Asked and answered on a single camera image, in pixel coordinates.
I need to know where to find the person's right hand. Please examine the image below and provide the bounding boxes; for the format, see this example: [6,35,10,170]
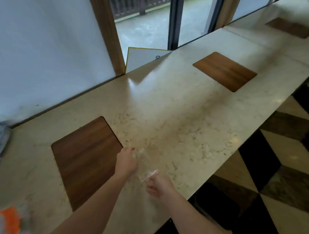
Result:
[146,175,178,199]

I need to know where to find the person's left hand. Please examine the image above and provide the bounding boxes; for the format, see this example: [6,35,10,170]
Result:
[116,147,139,178]

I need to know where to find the clear plastic wrapper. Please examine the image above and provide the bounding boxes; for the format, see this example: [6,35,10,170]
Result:
[132,148,160,185]

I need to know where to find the person's right forearm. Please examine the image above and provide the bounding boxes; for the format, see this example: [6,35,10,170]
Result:
[159,190,229,234]

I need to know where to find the person's left forearm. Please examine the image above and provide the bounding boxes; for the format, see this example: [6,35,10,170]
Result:
[49,169,133,234]

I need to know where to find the brown wooden inset panel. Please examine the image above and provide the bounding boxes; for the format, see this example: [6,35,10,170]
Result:
[265,17,309,39]
[192,52,257,93]
[51,116,123,212]

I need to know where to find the white board with yellow edge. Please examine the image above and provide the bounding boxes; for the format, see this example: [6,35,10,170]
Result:
[125,47,172,73]

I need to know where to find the orange packet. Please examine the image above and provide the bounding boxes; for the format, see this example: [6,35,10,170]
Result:
[0,205,23,234]

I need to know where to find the dark balcony railing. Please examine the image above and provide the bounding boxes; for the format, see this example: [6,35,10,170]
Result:
[109,0,171,20]

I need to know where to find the wide wooden post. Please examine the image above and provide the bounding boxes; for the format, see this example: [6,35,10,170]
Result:
[89,0,126,77]

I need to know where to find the black window frame bar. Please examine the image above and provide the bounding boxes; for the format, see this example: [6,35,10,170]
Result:
[168,0,184,51]

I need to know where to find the narrow wooden post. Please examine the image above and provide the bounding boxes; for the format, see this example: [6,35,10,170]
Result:
[214,0,241,31]

